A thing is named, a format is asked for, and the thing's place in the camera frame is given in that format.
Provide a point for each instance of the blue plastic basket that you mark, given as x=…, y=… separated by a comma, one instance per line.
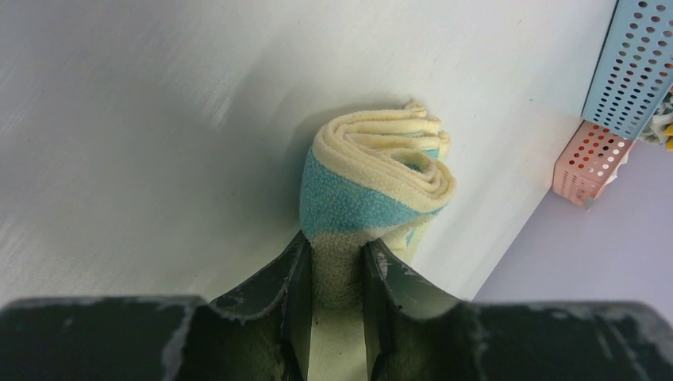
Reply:
x=634, y=70

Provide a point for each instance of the pink plastic basket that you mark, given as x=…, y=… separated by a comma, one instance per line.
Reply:
x=589, y=163

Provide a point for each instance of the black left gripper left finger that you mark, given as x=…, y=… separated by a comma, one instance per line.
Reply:
x=259, y=330

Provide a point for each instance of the pale yellow teal towel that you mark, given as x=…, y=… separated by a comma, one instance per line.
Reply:
x=369, y=175

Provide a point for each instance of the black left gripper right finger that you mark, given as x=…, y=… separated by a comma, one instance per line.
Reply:
x=416, y=331

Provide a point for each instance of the yellow grey patterned towel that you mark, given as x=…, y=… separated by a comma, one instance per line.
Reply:
x=659, y=128

